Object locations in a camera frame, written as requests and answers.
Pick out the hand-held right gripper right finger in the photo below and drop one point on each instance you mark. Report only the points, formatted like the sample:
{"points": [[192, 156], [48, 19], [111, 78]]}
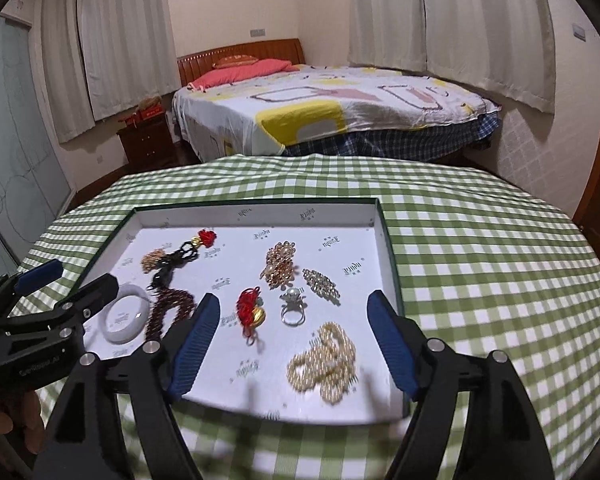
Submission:
{"points": [[390, 342]]}

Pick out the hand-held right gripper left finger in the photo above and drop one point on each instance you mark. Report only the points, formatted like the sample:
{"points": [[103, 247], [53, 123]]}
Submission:
{"points": [[195, 347]]}

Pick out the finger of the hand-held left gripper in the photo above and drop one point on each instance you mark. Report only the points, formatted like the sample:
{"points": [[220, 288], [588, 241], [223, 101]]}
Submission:
{"points": [[100, 290], [40, 275]]}

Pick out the red knot charm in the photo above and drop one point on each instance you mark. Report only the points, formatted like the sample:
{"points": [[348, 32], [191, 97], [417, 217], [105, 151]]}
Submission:
{"points": [[247, 305]]}

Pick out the black ornament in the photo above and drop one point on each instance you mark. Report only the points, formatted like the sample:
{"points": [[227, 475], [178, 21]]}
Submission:
{"points": [[167, 274]]}

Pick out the crystal brooch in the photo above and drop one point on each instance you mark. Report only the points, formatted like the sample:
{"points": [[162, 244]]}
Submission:
{"points": [[322, 285]]}

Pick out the green tray box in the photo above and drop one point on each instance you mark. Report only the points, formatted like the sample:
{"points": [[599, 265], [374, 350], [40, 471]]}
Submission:
{"points": [[330, 260]]}

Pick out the rose gold brooch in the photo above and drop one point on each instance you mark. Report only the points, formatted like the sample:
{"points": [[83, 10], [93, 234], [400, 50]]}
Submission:
{"points": [[279, 265]]}

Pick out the person's left hand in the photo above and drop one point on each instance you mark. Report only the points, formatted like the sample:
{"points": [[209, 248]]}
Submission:
{"points": [[27, 420]]}

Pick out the white jade bangle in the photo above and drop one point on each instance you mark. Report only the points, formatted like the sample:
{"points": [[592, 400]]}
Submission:
{"points": [[109, 317]]}

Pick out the green checked tablecloth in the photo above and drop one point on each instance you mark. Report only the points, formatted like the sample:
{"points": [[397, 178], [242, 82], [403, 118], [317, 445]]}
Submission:
{"points": [[480, 285]]}

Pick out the glass door wardrobe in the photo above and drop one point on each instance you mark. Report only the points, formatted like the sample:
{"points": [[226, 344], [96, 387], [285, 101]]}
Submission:
{"points": [[15, 135]]}

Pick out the dark wooden nightstand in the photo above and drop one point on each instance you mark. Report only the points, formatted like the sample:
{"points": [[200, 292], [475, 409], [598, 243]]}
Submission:
{"points": [[147, 145]]}

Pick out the flat red box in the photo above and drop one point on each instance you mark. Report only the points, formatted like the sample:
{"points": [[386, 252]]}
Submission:
{"points": [[131, 120]]}

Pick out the red gift box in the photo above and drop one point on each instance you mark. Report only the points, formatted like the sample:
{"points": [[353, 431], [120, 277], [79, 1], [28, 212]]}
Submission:
{"points": [[149, 109]]}

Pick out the blue plaid bed sheet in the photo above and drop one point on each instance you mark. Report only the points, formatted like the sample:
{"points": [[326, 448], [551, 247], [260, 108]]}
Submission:
{"points": [[405, 135]]}

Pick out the white curtain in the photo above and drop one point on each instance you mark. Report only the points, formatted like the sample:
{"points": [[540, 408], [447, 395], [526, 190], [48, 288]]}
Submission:
{"points": [[485, 30], [387, 15], [130, 35], [65, 60]]}

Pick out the patterned bedspread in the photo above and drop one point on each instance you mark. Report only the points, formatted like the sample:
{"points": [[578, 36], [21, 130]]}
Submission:
{"points": [[355, 100]]}

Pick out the red pillow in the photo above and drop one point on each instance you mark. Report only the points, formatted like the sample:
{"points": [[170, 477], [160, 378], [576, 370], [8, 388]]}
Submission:
{"points": [[240, 72]]}

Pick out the orange cushion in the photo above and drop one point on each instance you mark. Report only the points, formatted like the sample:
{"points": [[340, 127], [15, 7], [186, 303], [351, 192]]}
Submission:
{"points": [[235, 61]]}

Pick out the wooden bed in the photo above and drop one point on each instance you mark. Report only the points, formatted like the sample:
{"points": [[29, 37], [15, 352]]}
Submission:
{"points": [[240, 50]]}

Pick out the grey wall socket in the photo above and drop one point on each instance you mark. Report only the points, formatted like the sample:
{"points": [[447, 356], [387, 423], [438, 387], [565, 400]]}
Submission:
{"points": [[257, 32]]}

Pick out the grey wall switch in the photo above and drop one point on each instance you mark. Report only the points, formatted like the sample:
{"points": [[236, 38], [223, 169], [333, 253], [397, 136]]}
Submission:
{"points": [[579, 32]]}

